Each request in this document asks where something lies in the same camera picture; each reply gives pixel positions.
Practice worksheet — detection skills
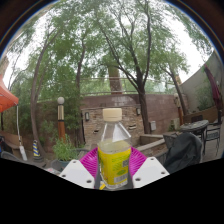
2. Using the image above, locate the yellow-labelled clear drink bottle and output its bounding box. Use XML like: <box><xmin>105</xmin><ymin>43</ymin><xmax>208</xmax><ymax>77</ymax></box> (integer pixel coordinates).
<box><xmin>97</xmin><ymin>107</ymin><xmax>133</xmax><ymax>191</ymax></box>

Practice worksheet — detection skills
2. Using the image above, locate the green plant in teal pot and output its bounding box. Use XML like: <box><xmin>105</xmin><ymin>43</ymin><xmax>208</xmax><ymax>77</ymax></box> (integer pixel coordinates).
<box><xmin>51</xmin><ymin>134</ymin><xmax>81</xmax><ymax>173</ymax></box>

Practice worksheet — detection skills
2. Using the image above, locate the orange canopy tent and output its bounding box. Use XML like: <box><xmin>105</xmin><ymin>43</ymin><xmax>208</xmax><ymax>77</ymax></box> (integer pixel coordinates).
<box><xmin>0</xmin><ymin>73</ymin><xmax>28</xmax><ymax>162</ymax></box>

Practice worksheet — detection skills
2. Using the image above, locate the dark forked tree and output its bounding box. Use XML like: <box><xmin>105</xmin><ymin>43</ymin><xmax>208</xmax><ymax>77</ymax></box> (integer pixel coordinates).
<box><xmin>96</xmin><ymin>0</ymin><xmax>188</xmax><ymax>134</ymax></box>

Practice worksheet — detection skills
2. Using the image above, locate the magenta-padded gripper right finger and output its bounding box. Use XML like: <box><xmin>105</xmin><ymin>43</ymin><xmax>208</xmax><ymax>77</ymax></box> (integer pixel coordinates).
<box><xmin>128</xmin><ymin>146</ymin><xmax>171</xmax><ymax>190</ymax></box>

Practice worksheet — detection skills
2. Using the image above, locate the black jacket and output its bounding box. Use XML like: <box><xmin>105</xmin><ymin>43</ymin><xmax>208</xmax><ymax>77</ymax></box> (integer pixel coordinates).
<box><xmin>163</xmin><ymin>132</ymin><xmax>203</xmax><ymax>175</ymax></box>

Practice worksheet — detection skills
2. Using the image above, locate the black metal slatted chair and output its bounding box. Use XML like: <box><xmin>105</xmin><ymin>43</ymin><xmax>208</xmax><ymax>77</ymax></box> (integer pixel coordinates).
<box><xmin>203</xmin><ymin>123</ymin><xmax>224</xmax><ymax>158</ymax></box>

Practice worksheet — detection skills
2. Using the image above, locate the wooden bench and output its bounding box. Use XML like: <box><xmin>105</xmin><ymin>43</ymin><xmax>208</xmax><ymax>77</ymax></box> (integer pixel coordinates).
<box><xmin>0</xmin><ymin>130</ymin><xmax>21</xmax><ymax>151</ymax></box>

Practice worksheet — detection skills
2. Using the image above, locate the slim wooden lamp post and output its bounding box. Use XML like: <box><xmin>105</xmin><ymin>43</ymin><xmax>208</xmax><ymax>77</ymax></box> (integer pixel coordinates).
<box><xmin>173</xmin><ymin>92</ymin><xmax>185</xmax><ymax>126</ymax></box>

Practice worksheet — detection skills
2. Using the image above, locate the leaning brown tree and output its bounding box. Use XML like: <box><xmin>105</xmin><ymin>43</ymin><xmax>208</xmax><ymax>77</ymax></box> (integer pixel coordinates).
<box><xmin>29</xmin><ymin>29</ymin><xmax>64</xmax><ymax>158</ymax></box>

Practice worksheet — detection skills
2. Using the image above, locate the closed maroon patio umbrella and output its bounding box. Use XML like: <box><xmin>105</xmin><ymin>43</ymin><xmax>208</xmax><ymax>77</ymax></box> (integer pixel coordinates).
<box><xmin>203</xmin><ymin>63</ymin><xmax>224</xmax><ymax>124</ymax></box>

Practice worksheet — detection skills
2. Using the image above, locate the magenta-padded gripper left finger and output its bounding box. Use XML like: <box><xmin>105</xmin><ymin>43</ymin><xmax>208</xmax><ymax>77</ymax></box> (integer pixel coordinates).
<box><xmin>59</xmin><ymin>146</ymin><xmax>100</xmax><ymax>190</ymax></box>

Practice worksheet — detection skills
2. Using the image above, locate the wooden lamp post, globe light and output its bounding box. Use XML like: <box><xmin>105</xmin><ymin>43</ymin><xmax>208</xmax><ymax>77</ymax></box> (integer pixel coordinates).
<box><xmin>56</xmin><ymin>96</ymin><xmax>67</xmax><ymax>143</ymax></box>

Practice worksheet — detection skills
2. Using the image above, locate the yellow blue striped cone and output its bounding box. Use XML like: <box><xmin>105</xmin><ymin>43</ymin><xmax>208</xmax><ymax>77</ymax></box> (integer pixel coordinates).
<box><xmin>32</xmin><ymin>139</ymin><xmax>42</xmax><ymax>159</ymax></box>

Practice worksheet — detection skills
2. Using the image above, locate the round dark patio table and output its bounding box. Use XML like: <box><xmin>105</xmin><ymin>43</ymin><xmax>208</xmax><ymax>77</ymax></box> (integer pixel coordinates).
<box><xmin>179</xmin><ymin>119</ymin><xmax>210</xmax><ymax>134</ymax></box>

